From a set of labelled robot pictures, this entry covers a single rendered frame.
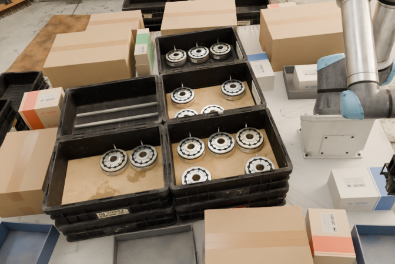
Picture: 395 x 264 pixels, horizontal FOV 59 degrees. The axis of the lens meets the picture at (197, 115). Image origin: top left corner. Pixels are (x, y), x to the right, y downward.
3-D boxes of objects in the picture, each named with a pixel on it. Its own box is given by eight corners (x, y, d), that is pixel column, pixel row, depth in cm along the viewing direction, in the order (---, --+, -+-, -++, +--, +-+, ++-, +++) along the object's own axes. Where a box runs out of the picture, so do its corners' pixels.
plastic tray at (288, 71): (336, 71, 177) (338, 63, 173) (347, 97, 163) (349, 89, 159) (282, 73, 179) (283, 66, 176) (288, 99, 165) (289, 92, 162)
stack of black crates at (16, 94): (22, 107, 264) (0, 72, 240) (60, 106, 262) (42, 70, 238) (0, 148, 236) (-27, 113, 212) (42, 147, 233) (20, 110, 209)
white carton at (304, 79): (333, 77, 173) (337, 63, 167) (340, 93, 165) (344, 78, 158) (292, 79, 174) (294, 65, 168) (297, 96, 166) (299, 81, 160)
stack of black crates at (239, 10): (265, 41, 298) (268, -9, 267) (269, 62, 277) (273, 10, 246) (218, 44, 302) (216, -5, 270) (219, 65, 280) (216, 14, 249)
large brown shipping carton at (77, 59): (137, 56, 201) (130, 26, 187) (134, 90, 180) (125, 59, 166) (69, 64, 202) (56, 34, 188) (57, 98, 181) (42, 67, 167)
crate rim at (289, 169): (267, 110, 132) (268, 105, 131) (294, 173, 111) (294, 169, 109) (163, 126, 131) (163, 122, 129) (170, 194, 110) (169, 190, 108)
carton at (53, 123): (73, 112, 161) (68, 99, 156) (69, 130, 152) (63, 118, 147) (39, 116, 161) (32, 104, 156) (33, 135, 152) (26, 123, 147)
